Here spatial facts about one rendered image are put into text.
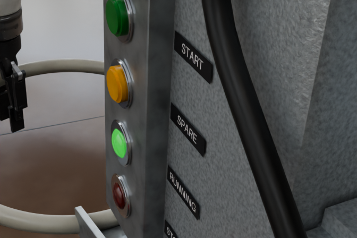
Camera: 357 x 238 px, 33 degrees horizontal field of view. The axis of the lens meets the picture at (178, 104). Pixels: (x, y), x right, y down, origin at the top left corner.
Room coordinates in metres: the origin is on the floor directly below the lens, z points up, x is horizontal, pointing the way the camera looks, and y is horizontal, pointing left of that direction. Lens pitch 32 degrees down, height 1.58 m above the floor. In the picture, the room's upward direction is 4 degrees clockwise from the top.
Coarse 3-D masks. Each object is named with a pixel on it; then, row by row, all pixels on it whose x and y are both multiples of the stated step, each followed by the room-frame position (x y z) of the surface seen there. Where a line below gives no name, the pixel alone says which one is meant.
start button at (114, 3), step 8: (112, 0) 0.36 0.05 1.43; (120, 0) 0.36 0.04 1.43; (112, 8) 0.36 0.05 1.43; (120, 8) 0.35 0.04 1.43; (112, 16) 0.36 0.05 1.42; (120, 16) 0.35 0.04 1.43; (112, 24) 0.36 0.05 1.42; (120, 24) 0.35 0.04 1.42; (112, 32) 0.36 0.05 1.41; (120, 32) 0.35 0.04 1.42
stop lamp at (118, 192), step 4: (116, 184) 0.36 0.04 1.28; (116, 188) 0.36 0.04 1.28; (120, 188) 0.36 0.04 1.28; (112, 192) 0.36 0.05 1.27; (116, 192) 0.36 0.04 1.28; (120, 192) 0.35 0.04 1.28; (116, 196) 0.36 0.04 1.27; (120, 196) 0.35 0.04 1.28; (116, 200) 0.35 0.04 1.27; (120, 200) 0.35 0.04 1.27; (116, 204) 0.36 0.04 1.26; (120, 204) 0.35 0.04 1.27; (120, 208) 0.35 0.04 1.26
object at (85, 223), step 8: (80, 208) 0.71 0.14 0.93; (80, 216) 0.69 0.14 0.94; (88, 216) 0.69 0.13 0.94; (80, 224) 0.69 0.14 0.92; (88, 224) 0.66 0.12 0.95; (80, 232) 0.69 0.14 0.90; (88, 232) 0.65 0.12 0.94; (96, 232) 0.64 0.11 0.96; (104, 232) 0.70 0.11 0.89; (112, 232) 0.70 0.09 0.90; (120, 232) 0.70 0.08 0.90
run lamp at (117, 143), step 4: (116, 132) 0.36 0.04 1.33; (112, 136) 0.36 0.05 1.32; (116, 136) 0.36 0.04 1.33; (120, 136) 0.36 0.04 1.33; (112, 140) 0.36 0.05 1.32; (116, 140) 0.36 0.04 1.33; (120, 140) 0.35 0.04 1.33; (112, 144) 0.36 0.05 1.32; (116, 144) 0.35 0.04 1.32; (120, 144) 0.35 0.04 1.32; (116, 148) 0.35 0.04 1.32; (120, 148) 0.35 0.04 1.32; (116, 152) 0.36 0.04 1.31; (120, 152) 0.35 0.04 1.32; (120, 156) 0.35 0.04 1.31
